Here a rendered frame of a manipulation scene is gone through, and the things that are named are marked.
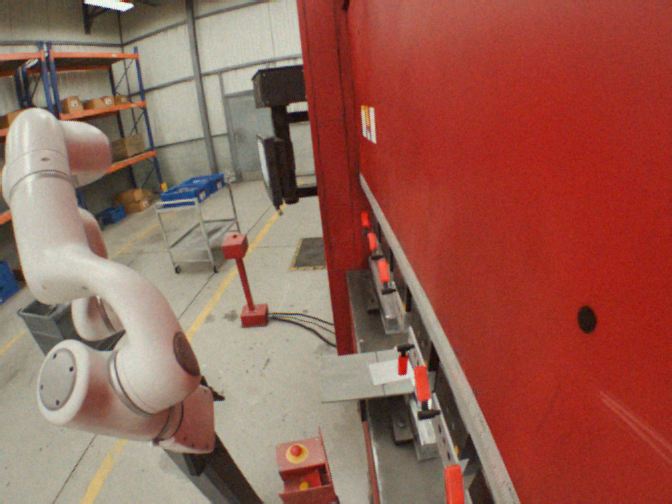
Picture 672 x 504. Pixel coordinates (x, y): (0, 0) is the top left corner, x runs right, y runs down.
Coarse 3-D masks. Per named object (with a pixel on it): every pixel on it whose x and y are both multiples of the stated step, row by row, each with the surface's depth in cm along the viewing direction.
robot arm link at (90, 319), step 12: (84, 216) 53; (84, 228) 52; (96, 228) 56; (96, 240) 56; (96, 252) 56; (84, 300) 58; (96, 300) 64; (72, 312) 62; (84, 312) 59; (96, 312) 63; (84, 324) 60; (96, 324) 63; (108, 324) 65; (84, 336) 62; (96, 336) 64; (108, 336) 68
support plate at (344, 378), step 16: (384, 352) 101; (320, 368) 98; (336, 368) 97; (352, 368) 96; (336, 384) 91; (352, 384) 90; (368, 384) 90; (400, 384) 88; (336, 400) 86; (352, 400) 86
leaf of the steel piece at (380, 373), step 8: (392, 360) 97; (368, 368) 94; (376, 368) 95; (384, 368) 95; (392, 368) 94; (376, 376) 92; (384, 376) 92; (392, 376) 91; (400, 376) 91; (376, 384) 89
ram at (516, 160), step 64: (384, 0) 55; (448, 0) 29; (512, 0) 18; (576, 0) 12; (640, 0) 8; (384, 64) 66; (448, 64) 33; (512, 64) 21; (576, 64) 14; (640, 64) 10; (384, 128) 78; (448, 128) 38; (512, 128) 24; (576, 128) 16; (640, 128) 11; (384, 192) 91; (448, 192) 41; (512, 192) 25; (576, 192) 17; (640, 192) 12; (448, 256) 44; (512, 256) 27; (576, 256) 18; (640, 256) 12; (448, 320) 46; (512, 320) 27; (576, 320) 18; (640, 320) 12; (512, 384) 27; (576, 384) 18; (640, 384) 12; (512, 448) 26; (576, 448) 17; (640, 448) 11
